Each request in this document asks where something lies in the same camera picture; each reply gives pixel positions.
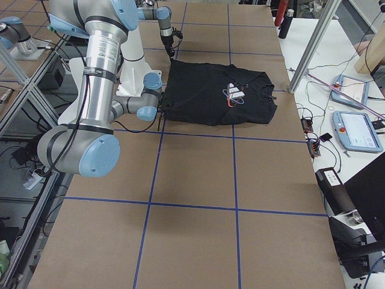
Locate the small electronics board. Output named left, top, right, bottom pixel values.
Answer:
left=301, top=118, right=314, bottom=133

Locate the white plastic chair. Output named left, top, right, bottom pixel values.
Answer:
left=57, top=57, right=91, bottom=126

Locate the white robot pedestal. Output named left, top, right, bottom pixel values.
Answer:
left=116, top=27, right=162, bottom=97

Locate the black power adapter floor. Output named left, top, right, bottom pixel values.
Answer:
left=11, top=148, right=32, bottom=165

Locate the reacher grabber stick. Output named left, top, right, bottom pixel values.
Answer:
left=306, top=70, right=385, bottom=120

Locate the teach pendant tablet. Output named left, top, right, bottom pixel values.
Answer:
left=332, top=111, right=383, bottom=153
left=330, top=75, right=369, bottom=110

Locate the far teach pendant tablet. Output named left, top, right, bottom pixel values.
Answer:
left=330, top=75, right=369, bottom=110

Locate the red water bottle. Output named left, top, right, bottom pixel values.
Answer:
left=274, top=0, right=289, bottom=27

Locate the near teach pendant tablet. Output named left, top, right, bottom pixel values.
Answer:
left=332, top=111, right=383, bottom=153

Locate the black printed t-shirt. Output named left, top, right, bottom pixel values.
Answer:
left=164, top=60, right=277, bottom=126

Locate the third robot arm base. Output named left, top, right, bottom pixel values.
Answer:
left=1, top=16, right=52, bottom=61

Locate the black box with label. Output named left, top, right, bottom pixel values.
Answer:
left=315, top=167, right=355, bottom=215

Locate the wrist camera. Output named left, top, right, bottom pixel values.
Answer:
left=172, top=27, right=183, bottom=40

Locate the black water bottle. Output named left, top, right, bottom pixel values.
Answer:
left=278, top=9, right=295, bottom=39

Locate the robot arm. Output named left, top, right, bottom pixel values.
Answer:
left=138, top=7, right=177, bottom=59
left=37, top=1, right=173, bottom=177

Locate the aluminium frame post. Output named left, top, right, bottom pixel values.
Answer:
left=288, top=0, right=342, bottom=94

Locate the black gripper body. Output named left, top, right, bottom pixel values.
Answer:
left=161, top=35, right=174, bottom=53

